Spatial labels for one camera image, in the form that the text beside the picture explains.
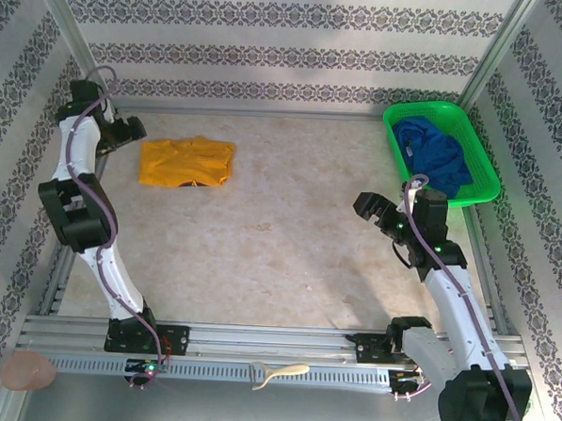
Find blue cloth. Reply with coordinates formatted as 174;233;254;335
387;113;476;202

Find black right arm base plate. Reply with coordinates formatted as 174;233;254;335
353;333;443;369

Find green plastic mesh basket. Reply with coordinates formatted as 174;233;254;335
377;97;506;214

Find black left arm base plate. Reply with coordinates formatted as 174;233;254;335
103;321;192;357

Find orange t-shirt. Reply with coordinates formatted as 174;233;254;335
137;133;237;191

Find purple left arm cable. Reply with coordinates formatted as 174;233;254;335
53;63;185;390

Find aluminium frame post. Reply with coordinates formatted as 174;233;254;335
24;0;123;116
457;0;541;111

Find slotted grey cable duct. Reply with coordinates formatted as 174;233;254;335
45;351;393;393

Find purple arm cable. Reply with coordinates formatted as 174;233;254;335
391;172;538;421
53;63;185;390

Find long aluminium base rail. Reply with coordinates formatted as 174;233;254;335
16;312;533;377

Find cream handled peeler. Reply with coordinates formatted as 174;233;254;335
247;360;311;395

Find pink round disc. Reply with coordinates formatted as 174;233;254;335
0;349;58;393

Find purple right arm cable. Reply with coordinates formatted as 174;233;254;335
391;172;538;421

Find small circuit board red wires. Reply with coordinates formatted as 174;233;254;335
391;368;427;392

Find small circuit board green light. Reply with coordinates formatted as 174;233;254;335
124;357;167;379

